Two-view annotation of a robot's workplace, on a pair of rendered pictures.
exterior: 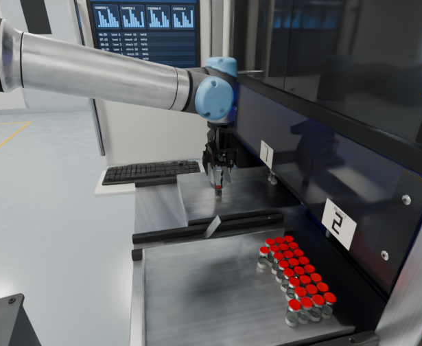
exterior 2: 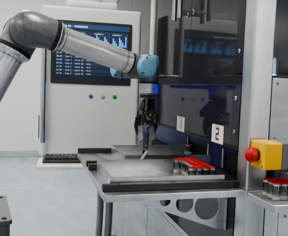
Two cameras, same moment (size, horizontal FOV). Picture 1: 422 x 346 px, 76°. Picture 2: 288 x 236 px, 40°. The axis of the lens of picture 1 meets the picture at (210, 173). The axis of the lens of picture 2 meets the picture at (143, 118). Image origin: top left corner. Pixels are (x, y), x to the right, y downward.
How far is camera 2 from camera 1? 0.87 m
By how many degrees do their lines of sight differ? 23
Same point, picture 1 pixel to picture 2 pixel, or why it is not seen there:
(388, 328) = (240, 170)
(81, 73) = (88, 45)
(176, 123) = (107, 121)
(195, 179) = (126, 150)
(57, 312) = not seen: outside the picture
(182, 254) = (122, 168)
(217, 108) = (148, 70)
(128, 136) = (65, 129)
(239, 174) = (161, 150)
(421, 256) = (242, 119)
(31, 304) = not seen: outside the picture
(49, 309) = not seen: outside the picture
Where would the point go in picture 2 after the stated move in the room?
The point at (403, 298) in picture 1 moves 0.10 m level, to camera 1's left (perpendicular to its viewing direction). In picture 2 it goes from (241, 146) to (207, 145)
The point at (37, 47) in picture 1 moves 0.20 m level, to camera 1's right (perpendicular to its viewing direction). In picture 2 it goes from (73, 33) to (137, 35)
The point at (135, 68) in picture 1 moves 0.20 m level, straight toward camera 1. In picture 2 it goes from (110, 47) to (125, 40)
